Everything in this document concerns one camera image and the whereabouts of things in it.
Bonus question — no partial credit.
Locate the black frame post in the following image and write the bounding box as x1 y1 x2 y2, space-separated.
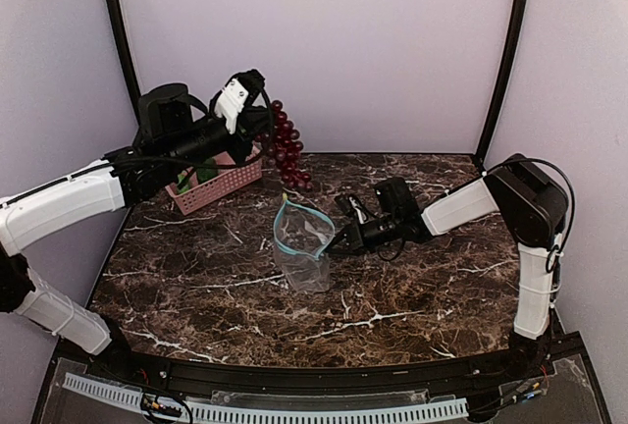
105 0 140 113
473 0 527 170

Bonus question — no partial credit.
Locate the purple fake grape bunch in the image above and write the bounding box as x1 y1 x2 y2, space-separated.
256 100 313 190

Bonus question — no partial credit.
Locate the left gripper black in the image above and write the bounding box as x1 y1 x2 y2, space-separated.
164 96 275 174

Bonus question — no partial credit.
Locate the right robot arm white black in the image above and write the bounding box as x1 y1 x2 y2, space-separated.
325 154 575 379

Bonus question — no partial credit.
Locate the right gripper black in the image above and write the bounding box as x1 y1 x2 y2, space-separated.
325 210 401 254

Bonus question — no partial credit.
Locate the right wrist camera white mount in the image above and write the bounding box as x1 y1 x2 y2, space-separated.
335 194 372 224

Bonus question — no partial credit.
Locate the black left frame post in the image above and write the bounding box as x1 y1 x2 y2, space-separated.
105 0 140 113

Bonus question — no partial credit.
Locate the pink plastic basket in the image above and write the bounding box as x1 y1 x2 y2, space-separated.
166 159 262 215

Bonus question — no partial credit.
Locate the black front aluminium rail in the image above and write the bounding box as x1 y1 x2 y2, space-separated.
83 350 542 397

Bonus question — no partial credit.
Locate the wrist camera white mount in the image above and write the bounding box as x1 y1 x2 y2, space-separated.
209 78 249 134
335 194 372 224

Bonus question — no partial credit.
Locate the green fake vegetable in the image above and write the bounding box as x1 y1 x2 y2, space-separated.
176 158 219 194

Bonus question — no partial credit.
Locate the white slotted cable duct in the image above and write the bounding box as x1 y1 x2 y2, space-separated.
62 372 469 423

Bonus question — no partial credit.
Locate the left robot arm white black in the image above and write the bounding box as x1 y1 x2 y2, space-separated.
1 69 274 381

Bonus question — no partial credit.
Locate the black right frame post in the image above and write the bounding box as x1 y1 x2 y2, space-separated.
473 0 527 170

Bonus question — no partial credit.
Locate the clear zip bag blue seal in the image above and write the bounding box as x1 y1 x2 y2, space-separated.
273 193 336 293

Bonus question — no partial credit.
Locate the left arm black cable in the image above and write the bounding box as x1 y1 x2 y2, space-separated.
112 84 274 173

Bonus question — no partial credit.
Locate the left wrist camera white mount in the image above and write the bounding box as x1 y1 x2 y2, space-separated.
209 78 249 134

